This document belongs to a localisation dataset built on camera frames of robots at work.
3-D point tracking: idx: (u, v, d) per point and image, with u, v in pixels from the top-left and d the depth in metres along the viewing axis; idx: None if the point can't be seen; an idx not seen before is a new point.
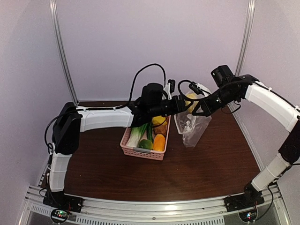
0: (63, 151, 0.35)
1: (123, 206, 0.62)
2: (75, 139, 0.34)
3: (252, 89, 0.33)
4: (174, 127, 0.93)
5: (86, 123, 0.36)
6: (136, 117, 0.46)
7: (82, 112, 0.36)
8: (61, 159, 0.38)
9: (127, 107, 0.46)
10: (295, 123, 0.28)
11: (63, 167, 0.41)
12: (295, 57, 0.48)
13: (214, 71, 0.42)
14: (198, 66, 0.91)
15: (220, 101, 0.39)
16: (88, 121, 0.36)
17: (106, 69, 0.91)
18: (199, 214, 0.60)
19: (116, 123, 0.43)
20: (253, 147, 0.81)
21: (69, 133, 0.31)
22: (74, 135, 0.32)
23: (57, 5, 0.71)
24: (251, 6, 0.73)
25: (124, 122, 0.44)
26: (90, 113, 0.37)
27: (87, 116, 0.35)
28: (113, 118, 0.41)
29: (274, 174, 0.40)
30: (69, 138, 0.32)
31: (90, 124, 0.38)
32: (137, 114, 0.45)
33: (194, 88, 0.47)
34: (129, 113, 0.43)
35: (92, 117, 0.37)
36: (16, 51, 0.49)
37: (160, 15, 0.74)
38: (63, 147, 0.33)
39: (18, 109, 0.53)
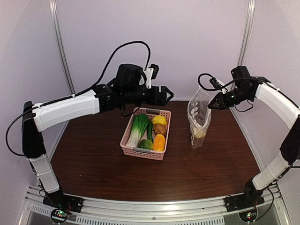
0: (31, 153, 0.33)
1: (123, 206, 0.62)
2: (38, 140, 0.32)
3: (261, 87, 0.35)
4: (174, 127, 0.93)
5: (42, 122, 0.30)
6: (104, 99, 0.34)
7: (36, 110, 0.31)
8: (37, 161, 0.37)
9: (93, 90, 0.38)
10: (296, 121, 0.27)
11: (46, 168, 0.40)
12: (296, 57, 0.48)
13: (234, 71, 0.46)
14: (198, 66, 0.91)
15: (235, 98, 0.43)
16: (44, 118, 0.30)
17: (106, 69, 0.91)
18: (199, 214, 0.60)
19: (81, 113, 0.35)
20: (253, 147, 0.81)
21: (28, 134, 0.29)
22: (35, 136, 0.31)
23: (57, 5, 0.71)
24: (251, 6, 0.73)
25: (91, 110, 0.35)
26: (44, 109, 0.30)
27: (41, 114, 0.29)
28: (74, 109, 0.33)
29: (274, 175, 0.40)
30: (30, 139, 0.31)
31: (48, 123, 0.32)
32: (105, 94, 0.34)
33: (214, 83, 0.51)
34: (91, 97, 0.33)
35: (48, 114, 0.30)
36: (16, 52, 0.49)
37: (160, 16, 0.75)
38: (29, 148, 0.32)
39: (18, 109, 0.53)
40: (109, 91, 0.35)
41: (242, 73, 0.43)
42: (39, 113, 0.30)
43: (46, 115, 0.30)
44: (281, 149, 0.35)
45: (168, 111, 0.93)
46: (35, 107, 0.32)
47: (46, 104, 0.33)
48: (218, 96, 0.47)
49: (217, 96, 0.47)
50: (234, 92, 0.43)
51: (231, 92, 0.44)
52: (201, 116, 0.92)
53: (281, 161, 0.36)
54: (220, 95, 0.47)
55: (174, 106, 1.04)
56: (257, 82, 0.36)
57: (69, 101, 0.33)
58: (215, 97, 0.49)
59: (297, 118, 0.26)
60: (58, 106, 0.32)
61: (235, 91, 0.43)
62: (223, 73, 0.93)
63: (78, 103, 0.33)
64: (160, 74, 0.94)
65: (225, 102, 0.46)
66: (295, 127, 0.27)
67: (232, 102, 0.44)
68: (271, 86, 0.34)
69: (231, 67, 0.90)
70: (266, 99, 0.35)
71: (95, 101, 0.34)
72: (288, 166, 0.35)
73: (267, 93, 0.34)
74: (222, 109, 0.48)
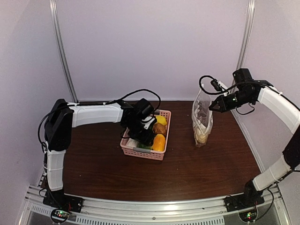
0: (56, 146, 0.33)
1: (123, 206, 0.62)
2: (68, 135, 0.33)
3: (264, 92, 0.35)
4: (174, 127, 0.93)
5: (77, 118, 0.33)
6: (126, 113, 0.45)
7: (72, 108, 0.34)
8: (55, 156, 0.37)
9: (117, 103, 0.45)
10: (299, 126, 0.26)
11: (59, 165, 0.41)
12: (296, 57, 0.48)
13: (236, 72, 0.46)
14: (198, 66, 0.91)
15: (236, 101, 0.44)
16: (79, 116, 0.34)
17: (106, 69, 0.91)
18: (199, 214, 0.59)
19: (106, 119, 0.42)
20: (253, 147, 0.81)
21: (62, 129, 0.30)
22: (67, 131, 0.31)
23: (57, 5, 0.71)
24: (251, 6, 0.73)
25: (114, 118, 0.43)
26: (80, 108, 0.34)
27: (78, 111, 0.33)
28: (102, 115, 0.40)
29: (274, 176, 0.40)
30: (63, 134, 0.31)
31: (81, 120, 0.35)
32: (128, 108, 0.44)
33: (215, 85, 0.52)
34: (118, 108, 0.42)
35: (83, 113, 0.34)
36: (16, 52, 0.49)
37: (160, 16, 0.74)
38: (56, 143, 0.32)
39: (18, 110, 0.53)
40: (130, 106, 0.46)
41: (244, 75, 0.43)
42: (77, 110, 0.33)
43: (81, 113, 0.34)
44: (283, 153, 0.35)
45: (167, 111, 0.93)
46: (72, 104, 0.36)
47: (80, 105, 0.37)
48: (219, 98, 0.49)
49: (218, 98, 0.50)
50: (235, 95, 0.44)
51: (233, 94, 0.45)
52: (203, 112, 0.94)
53: (282, 165, 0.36)
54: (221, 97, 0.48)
55: (174, 106, 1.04)
56: (259, 86, 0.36)
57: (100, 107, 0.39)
58: (217, 99, 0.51)
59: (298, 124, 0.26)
60: (91, 108, 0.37)
61: (236, 94, 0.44)
62: (223, 73, 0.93)
63: (108, 110, 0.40)
64: (160, 74, 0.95)
65: (226, 104, 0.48)
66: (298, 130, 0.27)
67: (233, 105, 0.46)
68: (273, 90, 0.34)
69: (231, 67, 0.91)
70: (268, 103, 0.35)
71: (120, 112, 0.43)
72: (289, 170, 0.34)
73: (269, 97, 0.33)
74: (223, 111, 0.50)
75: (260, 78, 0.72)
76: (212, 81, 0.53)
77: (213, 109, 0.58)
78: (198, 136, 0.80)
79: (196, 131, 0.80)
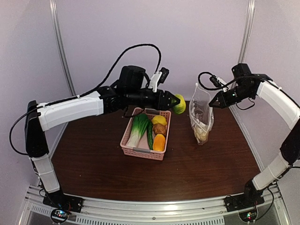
0: (33, 152, 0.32)
1: (123, 206, 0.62)
2: (43, 140, 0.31)
3: (264, 86, 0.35)
4: (174, 127, 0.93)
5: (47, 121, 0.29)
6: (108, 101, 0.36)
7: (41, 108, 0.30)
8: (39, 161, 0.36)
9: (98, 92, 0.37)
10: (296, 122, 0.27)
11: (48, 168, 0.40)
12: (295, 57, 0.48)
13: (234, 68, 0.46)
14: (198, 66, 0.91)
15: (236, 97, 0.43)
16: (49, 118, 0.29)
17: (106, 70, 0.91)
18: (199, 214, 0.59)
19: (86, 113, 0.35)
20: (253, 147, 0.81)
21: (32, 134, 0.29)
22: (39, 135, 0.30)
23: (57, 5, 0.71)
24: (251, 6, 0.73)
25: (95, 110, 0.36)
26: (49, 108, 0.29)
27: (47, 113, 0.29)
28: (79, 109, 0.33)
29: (274, 174, 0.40)
30: (36, 139, 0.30)
31: (54, 122, 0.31)
32: (108, 97, 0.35)
33: (214, 81, 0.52)
34: (95, 98, 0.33)
35: (53, 113, 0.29)
36: (16, 52, 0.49)
37: (160, 16, 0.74)
38: (32, 150, 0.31)
39: (18, 110, 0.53)
40: (111, 93, 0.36)
41: (243, 71, 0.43)
42: (43, 112, 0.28)
43: (50, 114, 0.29)
44: (281, 150, 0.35)
45: (167, 111, 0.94)
46: (40, 106, 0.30)
47: (51, 103, 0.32)
48: (219, 94, 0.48)
49: (218, 94, 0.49)
50: (235, 90, 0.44)
51: (232, 90, 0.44)
52: (199, 109, 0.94)
53: (281, 161, 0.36)
54: (221, 93, 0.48)
55: None
56: (258, 80, 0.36)
57: (73, 101, 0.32)
58: (216, 95, 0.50)
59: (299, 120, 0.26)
60: (63, 106, 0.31)
61: (236, 89, 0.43)
62: (223, 73, 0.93)
63: (83, 104, 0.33)
64: None
65: (226, 100, 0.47)
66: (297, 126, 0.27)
67: (233, 100, 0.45)
68: (273, 85, 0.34)
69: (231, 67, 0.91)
70: (267, 98, 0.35)
71: (100, 102, 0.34)
72: (288, 167, 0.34)
73: (269, 92, 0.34)
74: (223, 108, 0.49)
75: None
76: (210, 78, 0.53)
77: (213, 105, 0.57)
78: (198, 135, 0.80)
79: (196, 131, 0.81)
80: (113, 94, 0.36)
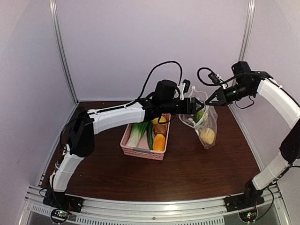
0: (80, 153, 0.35)
1: (123, 206, 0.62)
2: (91, 141, 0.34)
3: (265, 85, 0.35)
4: (174, 127, 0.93)
5: (98, 126, 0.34)
6: (148, 112, 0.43)
7: (93, 116, 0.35)
8: (73, 160, 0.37)
9: (138, 103, 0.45)
10: (296, 122, 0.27)
11: (73, 168, 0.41)
12: (295, 56, 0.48)
13: (234, 66, 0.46)
14: (198, 66, 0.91)
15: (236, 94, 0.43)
16: (101, 123, 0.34)
17: (106, 70, 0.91)
18: (199, 214, 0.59)
19: (129, 121, 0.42)
20: (253, 146, 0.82)
21: (85, 137, 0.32)
22: (89, 138, 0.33)
23: (57, 5, 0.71)
24: (251, 6, 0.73)
25: (137, 119, 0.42)
26: (101, 116, 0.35)
27: (99, 119, 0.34)
28: (124, 117, 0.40)
29: (274, 174, 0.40)
30: (86, 141, 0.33)
31: (102, 127, 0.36)
32: (149, 108, 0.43)
33: (213, 78, 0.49)
34: (139, 109, 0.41)
35: (104, 119, 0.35)
36: (16, 52, 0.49)
37: (161, 16, 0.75)
38: (80, 151, 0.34)
39: (18, 110, 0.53)
40: (152, 105, 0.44)
41: (243, 68, 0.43)
42: (96, 118, 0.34)
43: (102, 120, 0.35)
44: (281, 149, 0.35)
45: None
46: (92, 113, 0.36)
47: (100, 111, 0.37)
48: (219, 91, 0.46)
49: (217, 91, 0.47)
50: (236, 87, 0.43)
51: (233, 88, 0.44)
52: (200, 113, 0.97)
53: (281, 161, 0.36)
54: (221, 90, 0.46)
55: None
56: (259, 78, 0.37)
57: (121, 110, 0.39)
58: (215, 92, 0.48)
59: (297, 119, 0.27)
60: (112, 114, 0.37)
61: (236, 86, 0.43)
62: (223, 73, 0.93)
63: (129, 113, 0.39)
64: (160, 74, 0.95)
65: (226, 97, 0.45)
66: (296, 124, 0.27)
67: (233, 98, 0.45)
68: (273, 83, 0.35)
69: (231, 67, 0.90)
70: (268, 96, 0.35)
71: (142, 113, 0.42)
72: (288, 166, 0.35)
73: (270, 90, 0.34)
74: (222, 106, 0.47)
75: None
76: (211, 73, 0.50)
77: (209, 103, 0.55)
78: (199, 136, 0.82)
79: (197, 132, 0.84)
80: (152, 106, 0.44)
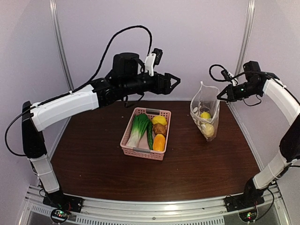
0: (32, 151, 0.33)
1: (123, 206, 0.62)
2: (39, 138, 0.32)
3: (269, 84, 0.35)
4: (174, 127, 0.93)
5: (41, 122, 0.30)
6: (102, 94, 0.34)
7: (34, 109, 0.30)
8: (39, 161, 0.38)
9: (91, 85, 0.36)
10: (295, 118, 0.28)
11: (47, 168, 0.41)
12: (296, 56, 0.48)
13: (245, 64, 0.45)
14: (199, 66, 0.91)
15: (244, 92, 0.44)
16: (43, 117, 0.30)
17: (107, 70, 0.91)
18: (200, 214, 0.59)
19: (81, 109, 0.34)
20: (253, 146, 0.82)
21: (28, 133, 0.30)
22: (35, 135, 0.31)
23: (57, 5, 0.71)
24: (251, 6, 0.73)
25: (89, 105, 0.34)
26: (41, 108, 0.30)
27: (39, 113, 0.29)
28: (72, 105, 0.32)
29: (273, 174, 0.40)
30: (31, 138, 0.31)
31: (46, 122, 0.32)
32: (102, 88, 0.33)
33: (225, 74, 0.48)
34: (88, 92, 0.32)
35: (45, 113, 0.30)
36: (16, 52, 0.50)
37: (161, 15, 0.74)
38: (30, 148, 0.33)
39: (18, 109, 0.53)
40: (108, 85, 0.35)
41: (253, 68, 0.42)
42: (36, 112, 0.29)
43: (44, 114, 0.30)
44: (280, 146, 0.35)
45: (167, 111, 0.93)
46: (33, 106, 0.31)
47: (43, 102, 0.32)
48: (228, 88, 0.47)
49: (226, 88, 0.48)
50: (243, 86, 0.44)
51: (241, 86, 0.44)
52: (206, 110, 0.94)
53: (280, 161, 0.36)
54: (229, 87, 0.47)
55: (174, 106, 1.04)
56: (265, 77, 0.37)
57: (66, 98, 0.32)
58: (225, 88, 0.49)
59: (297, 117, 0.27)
60: (56, 104, 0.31)
61: (245, 85, 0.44)
62: None
63: (76, 100, 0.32)
64: None
65: (234, 94, 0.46)
66: (296, 122, 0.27)
67: (241, 95, 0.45)
68: (278, 83, 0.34)
69: (231, 67, 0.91)
70: (272, 95, 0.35)
71: (94, 97, 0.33)
72: (287, 164, 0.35)
73: (273, 89, 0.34)
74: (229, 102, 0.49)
75: None
76: (223, 70, 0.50)
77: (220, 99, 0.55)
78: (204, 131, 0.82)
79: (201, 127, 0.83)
80: (108, 86, 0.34)
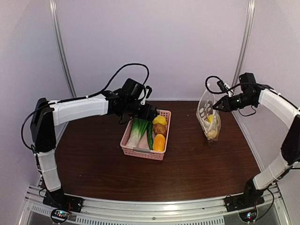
0: (42, 147, 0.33)
1: (123, 206, 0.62)
2: (52, 134, 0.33)
3: (264, 93, 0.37)
4: (174, 127, 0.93)
5: (58, 117, 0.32)
6: (112, 103, 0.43)
7: (53, 105, 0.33)
8: (46, 157, 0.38)
9: (102, 94, 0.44)
10: (293, 120, 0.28)
11: (52, 165, 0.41)
12: (295, 57, 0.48)
13: (241, 77, 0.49)
14: (199, 66, 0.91)
15: (240, 102, 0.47)
16: (62, 113, 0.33)
17: (107, 70, 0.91)
18: (199, 214, 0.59)
19: (92, 112, 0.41)
20: (253, 146, 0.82)
21: (45, 129, 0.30)
22: (50, 131, 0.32)
23: (57, 5, 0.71)
24: (251, 6, 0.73)
25: (101, 110, 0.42)
26: (62, 105, 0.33)
27: (59, 108, 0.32)
28: (88, 108, 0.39)
29: (274, 175, 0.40)
30: (46, 134, 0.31)
31: (62, 117, 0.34)
32: (113, 98, 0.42)
33: (221, 85, 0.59)
34: (103, 99, 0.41)
35: (64, 110, 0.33)
36: (16, 52, 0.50)
37: (161, 15, 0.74)
38: (41, 144, 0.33)
39: (18, 109, 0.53)
40: (116, 96, 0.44)
41: (249, 79, 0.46)
42: (57, 108, 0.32)
43: (63, 110, 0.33)
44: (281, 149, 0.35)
45: (167, 111, 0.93)
46: (53, 102, 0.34)
47: (62, 101, 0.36)
48: (224, 99, 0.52)
49: (223, 98, 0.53)
50: (239, 96, 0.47)
51: (237, 96, 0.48)
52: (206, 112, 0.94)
53: (281, 162, 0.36)
54: (226, 98, 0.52)
55: (174, 106, 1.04)
56: (259, 89, 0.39)
57: (84, 101, 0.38)
58: (221, 99, 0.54)
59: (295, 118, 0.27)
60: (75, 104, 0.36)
61: (241, 95, 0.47)
62: (223, 73, 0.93)
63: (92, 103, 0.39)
64: (160, 74, 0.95)
65: (229, 104, 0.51)
66: (296, 124, 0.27)
67: (237, 106, 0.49)
68: (273, 92, 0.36)
69: (230, 67, 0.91)
70: (267, 104, 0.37)
71: (106, 103, 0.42)
72: (288, 167, 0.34)
73: (269, 97, 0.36)
74: (227, 111, 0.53)
75: (259, 78, 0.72)
76: (220, 82, 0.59)
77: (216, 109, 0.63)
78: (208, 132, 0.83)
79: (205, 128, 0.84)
80: (116, 98, 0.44)
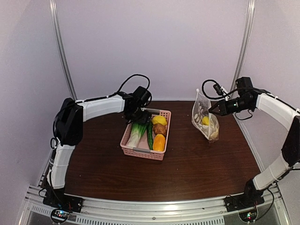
0: (71, 141, 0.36)
1: (123, 206, 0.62)
2: (80, 128, 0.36)
3: (261, 99, 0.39)
4: (174, 127, 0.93)
5: (86, 113, 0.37)
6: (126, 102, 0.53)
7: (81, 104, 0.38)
8: (65, 152, 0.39)
9: (118, 94, 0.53)
10: (292, 122, 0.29)
11: (66, 161, 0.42)
12: (295, 57, 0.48)
13: (237, 80, 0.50)
14: (198, 66, 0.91)
15: (237, 106, 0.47)
16: (89, 110, 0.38)
17: (106, 70, 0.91)
18: (199, 214, 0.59)
19: (111, 110, 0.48)
20: (252, 146, 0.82)
21: (76, 123, 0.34)
22: (79, 124, 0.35)
23: (57, 5, 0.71)
24: (251, 6, 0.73)
25: (118, 108, 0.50)
26: (89, 103, 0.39)
27: (88, 106, 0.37)
28: (109, 106, 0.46)
29: (274, 176, 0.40)
30: (76, 127, 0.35)
31: (90, 114, 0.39)
32: (128, 99, 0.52)
33: (218, 89, 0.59)
34: (120, 99, 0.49)
35: (92, 107, 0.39)
36: (16, 52, 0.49)
37: (160, 16, 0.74)
38: (71, 138, 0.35)
39: (18, 110, 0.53)
40: (130, 96, 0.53)
41: (245, 84, 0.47)
42: (86, 105, 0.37)
43: (90, 108, 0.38)
44: (282, 151, 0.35)
45: (167, 111, 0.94)
46: (80, 101, 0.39)
47: (87, 100, 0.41)
48: (221, 102, 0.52)
49: (220, 102, 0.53)
50: (236, 100, 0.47)
51: (234, 100, 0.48)
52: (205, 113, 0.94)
53: (281, 163, 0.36)
54: (222, 101, 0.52)
55: (174, 106, 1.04)
56: (257, 94, 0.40)
57: (105, 100, 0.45)
58: (218, 102, 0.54)
59: (293, 118, 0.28)
60: (99, 102, 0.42)
61: (238, 100, 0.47)
62: (223, 73, 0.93)
63: (113, 102, 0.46)
64: (160, 74, 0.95)
65: (226, 108, 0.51)
66: (295, 123, 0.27)
67: (234, 110, 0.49)
68: (270, 96, 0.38)
69: (230, 67, 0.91)
70: (266, 108, 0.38)
71: (123, 102, 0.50)
72: (288, 168, 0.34)
73: (266, 101, 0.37)
74: (223, 115, 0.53)
75: (259, 78, 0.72)
76: (214, 84, 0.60)
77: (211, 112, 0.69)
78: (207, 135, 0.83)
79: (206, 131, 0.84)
80: (130, 97, 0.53)
